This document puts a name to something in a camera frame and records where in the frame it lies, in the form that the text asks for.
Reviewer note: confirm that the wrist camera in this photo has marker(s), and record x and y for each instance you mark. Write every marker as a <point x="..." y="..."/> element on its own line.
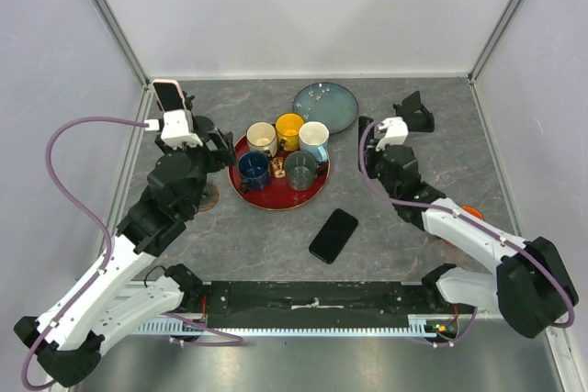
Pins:
<point x="392" y="131"/>
<point x="176" y="129"/>

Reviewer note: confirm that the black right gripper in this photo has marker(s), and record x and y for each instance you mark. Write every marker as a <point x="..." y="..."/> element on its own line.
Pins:
<point x="366" y="166"/>

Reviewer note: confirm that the black folding phone stand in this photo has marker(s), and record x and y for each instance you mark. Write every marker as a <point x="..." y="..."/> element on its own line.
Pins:
<point x="415" y="114"/>

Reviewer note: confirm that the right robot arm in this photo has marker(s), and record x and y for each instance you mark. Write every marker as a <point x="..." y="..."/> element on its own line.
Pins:
<point x="526" y="281"/>

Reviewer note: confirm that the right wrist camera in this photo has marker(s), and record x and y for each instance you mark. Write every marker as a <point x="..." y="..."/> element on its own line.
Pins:
<point x="392" y="131"/>

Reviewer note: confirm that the phone in pink case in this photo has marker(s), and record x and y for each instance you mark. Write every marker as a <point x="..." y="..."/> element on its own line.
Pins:
<point x="170" y="96"/>

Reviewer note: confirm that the light blue mug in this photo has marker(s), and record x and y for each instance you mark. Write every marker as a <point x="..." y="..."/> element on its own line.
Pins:
<point x="314" y="138"/>

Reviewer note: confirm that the slotted cable duct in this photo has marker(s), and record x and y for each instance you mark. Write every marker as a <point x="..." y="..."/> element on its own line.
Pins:
<point x="164" y="326"/>

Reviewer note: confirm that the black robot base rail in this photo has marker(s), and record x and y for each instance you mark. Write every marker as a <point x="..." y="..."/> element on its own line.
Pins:
<point x="313" y="305"/>

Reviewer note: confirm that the dark blue mug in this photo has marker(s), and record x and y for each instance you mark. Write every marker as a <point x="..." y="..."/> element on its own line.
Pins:
<point x="253" y="168"/>

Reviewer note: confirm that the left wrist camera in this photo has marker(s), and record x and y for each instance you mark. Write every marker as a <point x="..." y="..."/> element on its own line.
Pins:
<point x="176" y="129"/>

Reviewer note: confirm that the black round-base phone stand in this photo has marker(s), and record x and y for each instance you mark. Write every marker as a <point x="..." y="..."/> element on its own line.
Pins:
<point x="202" y="125"/>

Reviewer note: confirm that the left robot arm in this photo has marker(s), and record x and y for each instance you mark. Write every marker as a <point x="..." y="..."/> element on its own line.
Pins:
<point x="69" y="340"/>

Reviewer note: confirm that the teal ceramic plate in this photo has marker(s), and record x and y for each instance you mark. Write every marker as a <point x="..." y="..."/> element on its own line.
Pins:
<point x="329" y="103"/>

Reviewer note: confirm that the yellow ceramic mug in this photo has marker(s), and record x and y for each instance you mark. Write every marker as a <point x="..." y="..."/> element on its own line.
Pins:
<point x="288" y="131"/>

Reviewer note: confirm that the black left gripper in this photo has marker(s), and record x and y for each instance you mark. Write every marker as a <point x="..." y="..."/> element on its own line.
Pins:
<point x="203" y="151"/>

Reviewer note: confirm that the black phone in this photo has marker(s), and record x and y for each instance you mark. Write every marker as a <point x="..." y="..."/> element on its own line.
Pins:
<point x="333" y="236"/>

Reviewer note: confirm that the orange mug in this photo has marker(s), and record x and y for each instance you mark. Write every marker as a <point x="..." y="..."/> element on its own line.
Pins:
<point x="473" y="212"/>

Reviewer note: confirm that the grey-green ceramic mug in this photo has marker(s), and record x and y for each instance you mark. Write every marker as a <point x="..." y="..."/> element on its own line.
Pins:
<point x="300" y="168"/>

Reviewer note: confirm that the small gold brown ornament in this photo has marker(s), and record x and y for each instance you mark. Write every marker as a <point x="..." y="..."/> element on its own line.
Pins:
<point x="277" y="165"/>

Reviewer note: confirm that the round red tray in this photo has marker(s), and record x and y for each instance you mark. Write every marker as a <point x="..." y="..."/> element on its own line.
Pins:
<point x="277" y="195"/>

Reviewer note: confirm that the cream ceramic mug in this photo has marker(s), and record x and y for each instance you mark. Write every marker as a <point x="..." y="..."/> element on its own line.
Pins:
<point x="262" y="137"/>

